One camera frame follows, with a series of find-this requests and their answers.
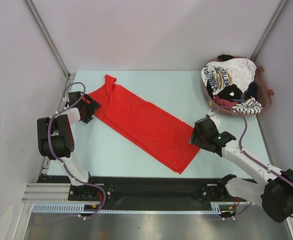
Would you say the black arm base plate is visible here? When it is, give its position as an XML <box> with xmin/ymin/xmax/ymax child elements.
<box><xmin>36</xmin><ymin>174</ymin><xmax>252</xmax><ymax>211</ymax></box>

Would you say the white printed tank top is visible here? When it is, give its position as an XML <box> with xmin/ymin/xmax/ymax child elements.
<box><xmin>201</xmin><ymin>58</ymin><xmax>257</xmax><ymax>95</ymax></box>

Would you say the brown translucent laundry basket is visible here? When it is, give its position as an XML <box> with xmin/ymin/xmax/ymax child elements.
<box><xmin>201</xmin><ymin>66</ymin><xmax>274</xmax><ymax>117</ymax></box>

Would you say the aluminium frame rail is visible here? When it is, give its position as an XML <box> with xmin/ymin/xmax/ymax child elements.
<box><xmin>21</xmin><ymin>182</ymin><xmax>74</xmax><ymax>203</ymax></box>

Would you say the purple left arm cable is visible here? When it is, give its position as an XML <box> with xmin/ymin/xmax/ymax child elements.
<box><xmin>47</xmin><ymin>81</ymin><xmax>107</xmax><ymax>221</ymax></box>

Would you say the white slotted cable duct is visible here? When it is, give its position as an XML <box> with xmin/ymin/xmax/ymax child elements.
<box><xmin>32</xmin><ymin>203</ymin><xmax>235</xmax><ymax>215</ymax></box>

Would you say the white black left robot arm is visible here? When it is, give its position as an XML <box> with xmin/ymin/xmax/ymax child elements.
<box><xmin>37</xmin><ymin>91</ymin><xmax>103</xmax><ymax>201</ymax></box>

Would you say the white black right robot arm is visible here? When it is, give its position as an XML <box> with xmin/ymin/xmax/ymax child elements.
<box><xmin>189</xmin><ymin>115</ymin><xmax>293</xmax><ymax>223</ymax></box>

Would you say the red tank top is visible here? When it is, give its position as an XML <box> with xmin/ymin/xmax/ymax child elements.
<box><xmin>89</xmin><ymin>74</ymin><xmax>200</xmax><ymax>174</ymax></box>

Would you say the navy white striped tank top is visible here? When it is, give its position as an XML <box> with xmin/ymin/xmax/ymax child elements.
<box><xmin>232</xmin><ymin>97</ymin><xmax>264</xmax><ymax>115</ymax></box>

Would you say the maroon tank top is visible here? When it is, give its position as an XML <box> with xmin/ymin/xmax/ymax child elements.
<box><xmin>213</xmin><ymin>95</ymin><xmax>239</xmax><ymax>108</ymax></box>

